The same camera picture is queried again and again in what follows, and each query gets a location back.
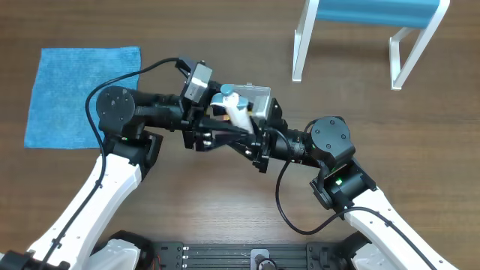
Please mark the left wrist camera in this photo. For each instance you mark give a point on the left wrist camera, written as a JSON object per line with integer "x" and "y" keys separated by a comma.
{"x": 198, "y": 82}

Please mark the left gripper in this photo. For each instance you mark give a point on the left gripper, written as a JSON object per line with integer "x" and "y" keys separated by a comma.
{"x": 193, "y": 127}

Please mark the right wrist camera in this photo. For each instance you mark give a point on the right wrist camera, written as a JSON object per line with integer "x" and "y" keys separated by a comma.
{"x": 261, "y": 108}

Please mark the white and blue stand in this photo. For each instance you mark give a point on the white and blue stand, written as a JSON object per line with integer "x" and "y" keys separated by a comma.
{"x": 375, "y": 11}

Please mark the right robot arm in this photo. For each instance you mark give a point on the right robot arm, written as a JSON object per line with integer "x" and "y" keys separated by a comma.
{"x": 332, "y": 138}

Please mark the red and yellow tip box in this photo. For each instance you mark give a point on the red and yellow tip box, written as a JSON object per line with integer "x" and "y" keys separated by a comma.
{"x": 257, "y": 93}

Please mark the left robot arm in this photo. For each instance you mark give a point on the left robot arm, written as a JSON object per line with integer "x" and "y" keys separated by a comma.
{"x": 112, "y": 180}

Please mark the white pipette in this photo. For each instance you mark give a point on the white pipette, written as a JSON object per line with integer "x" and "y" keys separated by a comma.
{"x": 236, "y": 110}

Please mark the blue cloth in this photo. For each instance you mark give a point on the blue cloth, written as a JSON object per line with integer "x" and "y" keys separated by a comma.
{"x": 63, "y": 93}

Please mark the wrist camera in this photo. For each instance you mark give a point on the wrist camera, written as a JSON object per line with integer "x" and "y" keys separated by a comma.
{"x": 198, "y": 82}
{"x": 261, "y": 108}

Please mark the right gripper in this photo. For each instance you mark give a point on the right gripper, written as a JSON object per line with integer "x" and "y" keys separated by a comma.
{"x": 267, "y": 146}

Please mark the mounting rail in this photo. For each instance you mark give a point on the mounting rail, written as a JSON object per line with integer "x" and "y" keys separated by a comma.
{"x": 225, "y": 257}

